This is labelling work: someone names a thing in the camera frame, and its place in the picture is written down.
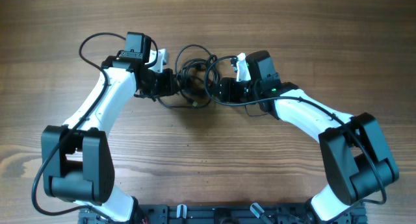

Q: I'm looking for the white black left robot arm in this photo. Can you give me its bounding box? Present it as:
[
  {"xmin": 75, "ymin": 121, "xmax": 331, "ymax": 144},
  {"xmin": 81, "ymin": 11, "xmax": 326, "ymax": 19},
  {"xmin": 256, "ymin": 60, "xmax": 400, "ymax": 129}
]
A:
[{"xmin": 31, "ymin": 32, "xmax": 179, "ymax": 223}]

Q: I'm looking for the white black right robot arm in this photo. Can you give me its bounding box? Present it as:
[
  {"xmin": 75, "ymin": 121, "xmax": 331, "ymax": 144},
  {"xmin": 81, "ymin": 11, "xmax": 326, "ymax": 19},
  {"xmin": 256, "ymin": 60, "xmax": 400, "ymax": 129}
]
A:
[{"xmin": 204, "ymin": 51, "xmax": 399, "ymax": 223}]

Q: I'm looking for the black left camera cable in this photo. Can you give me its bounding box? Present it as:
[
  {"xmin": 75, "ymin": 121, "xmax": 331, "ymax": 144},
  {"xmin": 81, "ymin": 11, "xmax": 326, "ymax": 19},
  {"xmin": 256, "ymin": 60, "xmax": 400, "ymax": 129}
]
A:
[{"xmin": 31, "ymin": 32, "xmax": 159, "ymax": 217}]

